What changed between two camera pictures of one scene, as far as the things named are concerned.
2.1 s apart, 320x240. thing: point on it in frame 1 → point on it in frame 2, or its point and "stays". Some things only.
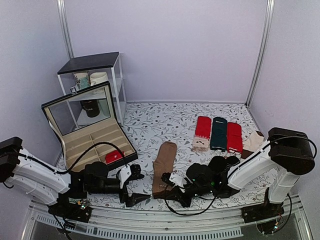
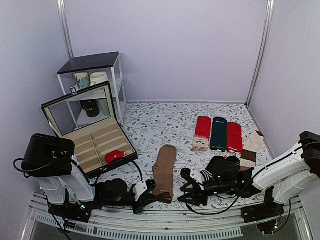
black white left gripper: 132,200 → 143,197
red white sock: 234,138 stays
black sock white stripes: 219,164 stays
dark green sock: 219,134 stays
